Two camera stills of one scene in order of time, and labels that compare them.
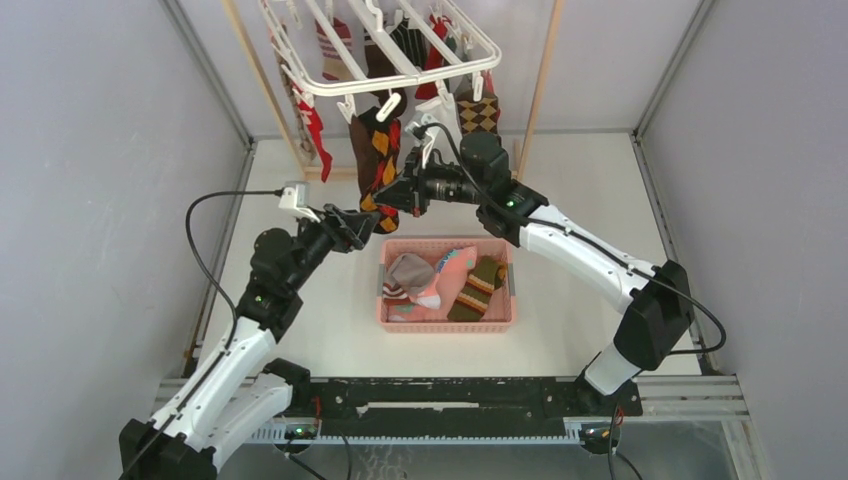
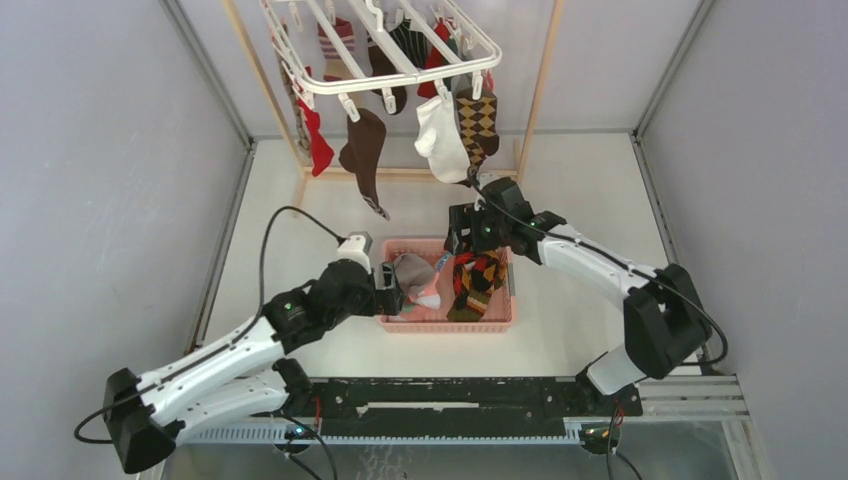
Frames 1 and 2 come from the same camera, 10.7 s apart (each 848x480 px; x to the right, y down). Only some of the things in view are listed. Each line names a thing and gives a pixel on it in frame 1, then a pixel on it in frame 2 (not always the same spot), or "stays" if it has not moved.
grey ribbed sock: (410, 273) stays
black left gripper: (346, 231) -> (383, 302)
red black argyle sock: (377, 148) -> (476, 270)
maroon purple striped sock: (335, 66) stays
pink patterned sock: (435, 301) stays
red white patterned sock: (433, 58) stays
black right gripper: (411, 192) -> (462, 218)
